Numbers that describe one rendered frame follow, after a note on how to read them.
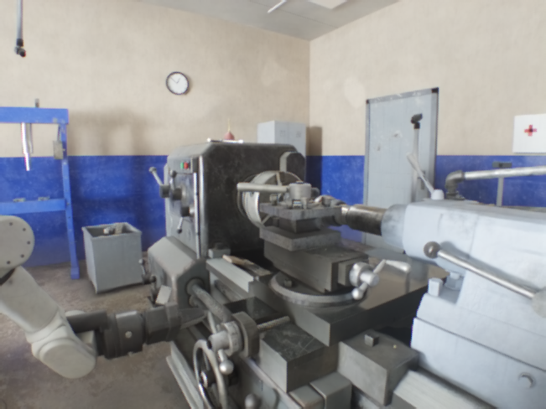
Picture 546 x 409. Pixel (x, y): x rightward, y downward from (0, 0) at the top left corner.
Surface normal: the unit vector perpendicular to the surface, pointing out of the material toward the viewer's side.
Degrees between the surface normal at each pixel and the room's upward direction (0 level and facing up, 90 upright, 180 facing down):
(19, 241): 88
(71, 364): 109
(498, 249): 76
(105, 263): 90
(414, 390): 36
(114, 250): 90
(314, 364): 90
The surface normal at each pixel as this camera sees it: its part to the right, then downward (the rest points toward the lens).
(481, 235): -0.83, -0.07
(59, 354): 0.51, 0.43
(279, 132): 0.54, 0.11
